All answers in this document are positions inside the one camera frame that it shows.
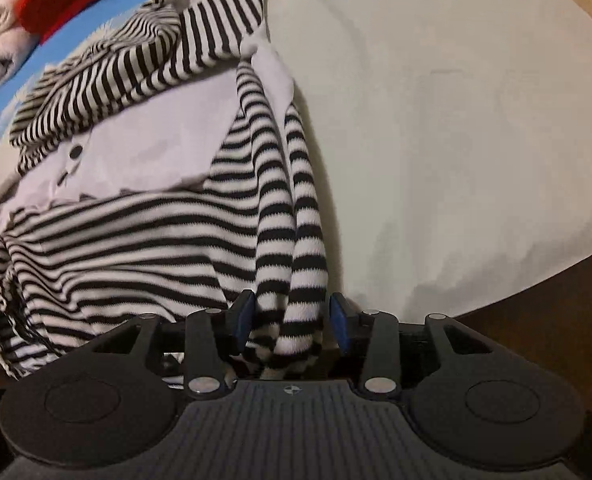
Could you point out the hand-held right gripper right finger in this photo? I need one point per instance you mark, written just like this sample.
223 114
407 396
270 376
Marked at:
338 325

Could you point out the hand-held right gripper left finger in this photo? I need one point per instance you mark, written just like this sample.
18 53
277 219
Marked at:
245 320

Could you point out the striped hooded top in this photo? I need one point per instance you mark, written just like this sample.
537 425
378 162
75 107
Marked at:
141 230

